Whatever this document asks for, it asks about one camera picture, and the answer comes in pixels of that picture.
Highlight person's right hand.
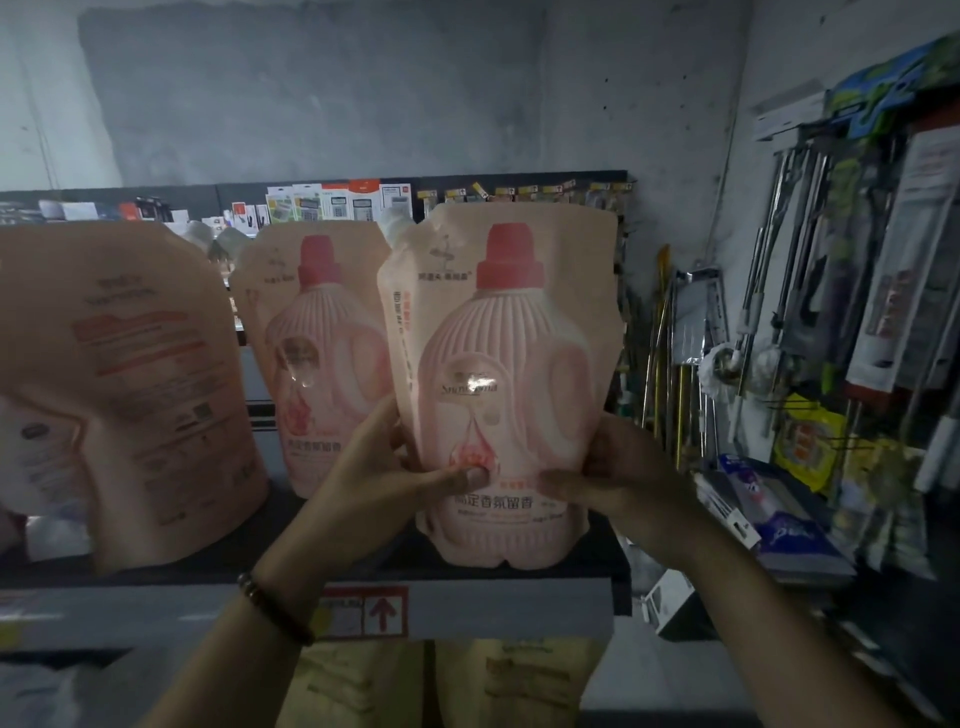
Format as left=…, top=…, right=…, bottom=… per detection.
left=538, top=414, right=708, bottom=570

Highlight person's left hand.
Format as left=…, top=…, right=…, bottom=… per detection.
left=255, top=396, right=491, bottom=612

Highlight grey metal shelf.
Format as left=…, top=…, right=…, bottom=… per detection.
left=0, top=480, right=635, bottom=728

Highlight yellow Snowroma pouch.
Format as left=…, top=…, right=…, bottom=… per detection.
left=277, top=640, right=432, bottom=728
left=435, top=637, right=611, bottom=728

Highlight magenta Liby detergent pouch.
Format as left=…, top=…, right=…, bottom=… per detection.
left=0, top=397, right=92, bottom=521

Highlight person's right forearm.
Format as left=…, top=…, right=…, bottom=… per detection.
left=652, top=517, right=917, bottom=728

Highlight dark aisle shelf unit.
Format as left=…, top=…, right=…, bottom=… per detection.
left=637, top=37, right=960, bottom=728

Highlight dark background shelf unit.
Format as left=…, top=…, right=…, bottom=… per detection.
left=0, top=169, right=635, bottom=242

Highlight red-framed price tag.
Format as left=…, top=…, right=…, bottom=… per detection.
left=313, top=585, right=411, bottom=642

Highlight green and white box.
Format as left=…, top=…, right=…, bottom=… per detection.
left=642, top=567, right=701, bottom=642

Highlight stack of blue-white packets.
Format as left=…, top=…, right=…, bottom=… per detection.
left=694, top=454, right=858, bottom=588

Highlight yellow hanging packets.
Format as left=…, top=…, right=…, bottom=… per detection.
left=771, top=391, right=851, bottom=498

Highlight row of small toiletry boxes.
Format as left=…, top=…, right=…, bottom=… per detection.
left=0, top=180, right=417, bottom=230

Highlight row of small bottles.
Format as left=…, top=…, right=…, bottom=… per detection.
left=417, top=177, right=632, bottom=212

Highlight dark beaded bracelet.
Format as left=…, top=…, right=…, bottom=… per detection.
left=235, top=570, right=318, bottom=650

